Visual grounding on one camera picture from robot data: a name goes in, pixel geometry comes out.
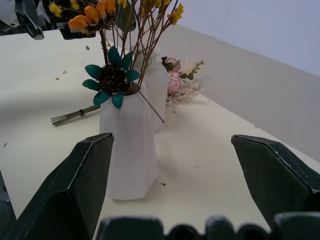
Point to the teal flower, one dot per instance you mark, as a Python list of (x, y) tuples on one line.
[(174, 81)]

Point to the yellow orange teal sunflower bouquet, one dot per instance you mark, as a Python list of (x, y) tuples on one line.
[(110, 80)]

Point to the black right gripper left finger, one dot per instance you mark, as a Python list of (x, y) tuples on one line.
[(65, 200)]

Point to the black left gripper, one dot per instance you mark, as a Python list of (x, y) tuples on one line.
[(28, 20)]

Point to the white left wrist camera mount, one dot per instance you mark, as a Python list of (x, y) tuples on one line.
[(7, 12)]

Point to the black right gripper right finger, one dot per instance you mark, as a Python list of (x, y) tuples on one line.
[(272, 180)]

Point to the white rounded vase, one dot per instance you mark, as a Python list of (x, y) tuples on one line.
[(158, 85)]

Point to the tall white faceted vase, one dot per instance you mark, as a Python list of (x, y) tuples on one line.
[(130, 150)]

